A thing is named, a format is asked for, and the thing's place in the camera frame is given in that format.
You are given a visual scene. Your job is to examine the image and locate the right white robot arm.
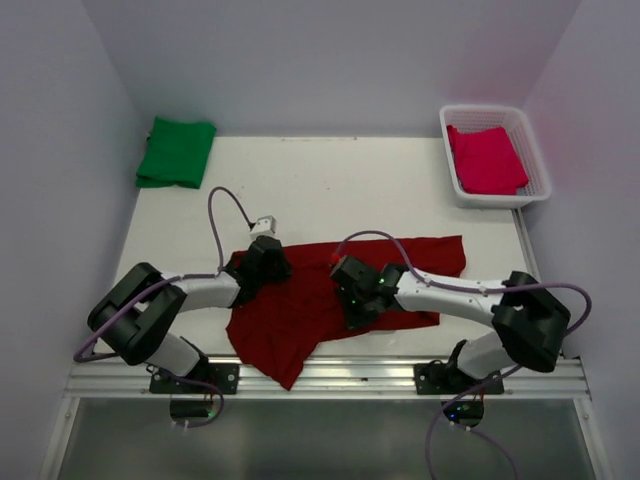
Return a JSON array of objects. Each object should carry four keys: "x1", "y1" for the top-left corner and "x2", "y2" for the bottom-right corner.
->
[{"x1": 330, "y1": 256, "x2": 570, "y2": 393}]

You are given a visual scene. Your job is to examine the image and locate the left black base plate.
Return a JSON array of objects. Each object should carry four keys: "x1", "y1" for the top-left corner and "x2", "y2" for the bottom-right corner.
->
[{"x1": 149, "y1": 363, "x2": 239, "y2": 395}]

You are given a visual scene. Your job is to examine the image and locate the aluminium extrusion rail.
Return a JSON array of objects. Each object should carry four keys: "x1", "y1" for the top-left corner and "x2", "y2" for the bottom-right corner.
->
[{"x1": 63, "y1": 356, "x2": 591, "y2": 400}]

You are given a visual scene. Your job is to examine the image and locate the pink red t shirt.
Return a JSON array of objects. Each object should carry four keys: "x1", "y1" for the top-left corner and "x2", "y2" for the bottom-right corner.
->
[{"x1": 447, "y1": 125, "x2": 529, "y2": 195}]

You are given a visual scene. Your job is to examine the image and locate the white plastic basket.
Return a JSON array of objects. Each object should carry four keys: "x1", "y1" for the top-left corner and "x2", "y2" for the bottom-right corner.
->
[{"x1": 439, "y1": 104, "x2": 551, "y2": 209}]

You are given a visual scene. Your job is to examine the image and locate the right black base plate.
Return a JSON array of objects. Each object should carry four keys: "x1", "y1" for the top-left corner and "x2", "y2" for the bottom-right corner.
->
[{"x1": 413, "y1": 360, "x2": 505, "y2": 396}]

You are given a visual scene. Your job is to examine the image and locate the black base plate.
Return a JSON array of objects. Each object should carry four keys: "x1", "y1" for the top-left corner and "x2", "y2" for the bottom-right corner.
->
[
  {"x1": 413, "y1": 360, "x2": 505, "y2": 396},
  {"x1": 149, "y1": 363, "x2": 239, "y2": 395}
]

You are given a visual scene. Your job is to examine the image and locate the dark red t shirt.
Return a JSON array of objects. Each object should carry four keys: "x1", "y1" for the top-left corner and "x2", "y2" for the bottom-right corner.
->
[{"x1": 226, "y1": 235, "x2": 466, "y2": 390}]

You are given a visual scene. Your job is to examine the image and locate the folded green t shirt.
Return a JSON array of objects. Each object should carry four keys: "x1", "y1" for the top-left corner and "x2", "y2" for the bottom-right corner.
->
[{"x1": 135, "y1": 116, "x2": 217, "y2": 189}]

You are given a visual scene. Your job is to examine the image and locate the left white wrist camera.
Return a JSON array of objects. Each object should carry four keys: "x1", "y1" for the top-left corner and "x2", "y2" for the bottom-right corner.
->
[{"x1": 249, "y1": 215, "x2": 277, "y2": 240}]

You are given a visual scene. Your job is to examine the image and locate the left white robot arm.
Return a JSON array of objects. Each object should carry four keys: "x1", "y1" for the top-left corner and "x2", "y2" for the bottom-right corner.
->
[{"x1": 87, "y1": 235, "x2": 292, "y2": 393}]

